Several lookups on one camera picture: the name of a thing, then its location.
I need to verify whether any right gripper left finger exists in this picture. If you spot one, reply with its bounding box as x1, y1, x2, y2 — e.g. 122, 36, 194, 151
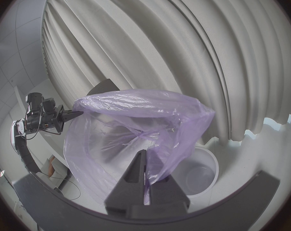
104, 149, 147, 219

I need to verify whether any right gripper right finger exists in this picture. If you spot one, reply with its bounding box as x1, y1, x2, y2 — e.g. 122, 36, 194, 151
145, 154, 191, 219

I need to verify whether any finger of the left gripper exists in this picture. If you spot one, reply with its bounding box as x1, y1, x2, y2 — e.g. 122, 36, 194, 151
63, 115, 81, 125
63, 110, 85, 117

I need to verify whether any purple plastic bag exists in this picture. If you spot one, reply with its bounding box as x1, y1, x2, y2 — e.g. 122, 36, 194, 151
64, 89, 216, 205

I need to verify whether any white trash bin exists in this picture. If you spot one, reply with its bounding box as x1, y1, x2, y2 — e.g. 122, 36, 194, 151
169, 146, 219, 196

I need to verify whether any grey padded white chair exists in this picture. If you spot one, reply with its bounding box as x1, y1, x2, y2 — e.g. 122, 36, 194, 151
86, 79, 119, 97

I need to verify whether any white curtain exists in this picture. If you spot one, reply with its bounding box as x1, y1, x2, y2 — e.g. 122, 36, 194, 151
155, 0, 291, 141
41, 0, 232, 151

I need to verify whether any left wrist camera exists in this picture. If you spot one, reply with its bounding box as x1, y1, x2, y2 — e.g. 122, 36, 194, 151
42, 98, 56, 112

